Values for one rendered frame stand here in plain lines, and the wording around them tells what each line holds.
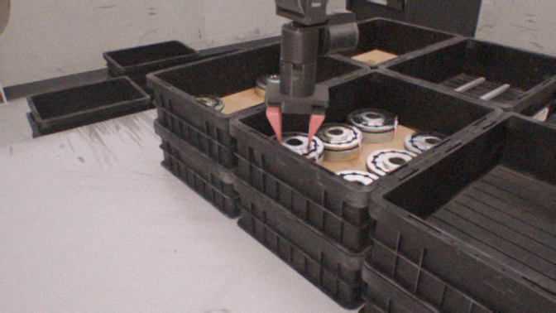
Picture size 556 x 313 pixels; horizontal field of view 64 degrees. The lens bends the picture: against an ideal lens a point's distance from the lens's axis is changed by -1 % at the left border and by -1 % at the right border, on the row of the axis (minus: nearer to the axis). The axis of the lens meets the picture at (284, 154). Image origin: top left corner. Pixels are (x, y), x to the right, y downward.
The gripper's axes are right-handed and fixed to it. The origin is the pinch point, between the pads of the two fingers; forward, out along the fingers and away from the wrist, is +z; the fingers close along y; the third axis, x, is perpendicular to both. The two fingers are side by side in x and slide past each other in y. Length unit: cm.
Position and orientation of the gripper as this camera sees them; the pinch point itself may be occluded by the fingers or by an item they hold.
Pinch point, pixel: (294, 140)
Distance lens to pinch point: 78.5
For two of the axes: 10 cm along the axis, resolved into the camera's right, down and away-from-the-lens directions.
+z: -0.3, 8.6, 5.0
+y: -10.0, -0.6, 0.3
